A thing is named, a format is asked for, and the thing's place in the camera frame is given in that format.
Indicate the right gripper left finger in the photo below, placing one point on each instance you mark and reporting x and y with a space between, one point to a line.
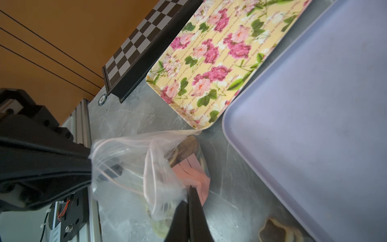
179 229

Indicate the ziploc bag ring cookies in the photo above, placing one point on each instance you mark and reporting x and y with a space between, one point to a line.
158 170

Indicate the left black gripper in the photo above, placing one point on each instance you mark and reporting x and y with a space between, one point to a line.
34 148

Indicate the black white checkerboard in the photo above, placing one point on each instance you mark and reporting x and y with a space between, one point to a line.
128 67

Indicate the floral pattern tray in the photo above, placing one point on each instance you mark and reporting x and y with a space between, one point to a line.
217 52

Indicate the lavender plastic tray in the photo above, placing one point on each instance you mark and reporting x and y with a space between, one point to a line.
313 125

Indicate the aluminium front rail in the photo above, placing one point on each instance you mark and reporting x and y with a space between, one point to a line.
76 173

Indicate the ziploc bag mixed cookies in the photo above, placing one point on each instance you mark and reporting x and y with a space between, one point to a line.
274 231

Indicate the round floor grommet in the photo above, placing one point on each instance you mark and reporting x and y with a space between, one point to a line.
102 99

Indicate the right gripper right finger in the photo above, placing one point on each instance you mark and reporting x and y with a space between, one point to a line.
198 227

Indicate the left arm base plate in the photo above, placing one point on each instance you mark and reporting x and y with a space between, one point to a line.
68 217

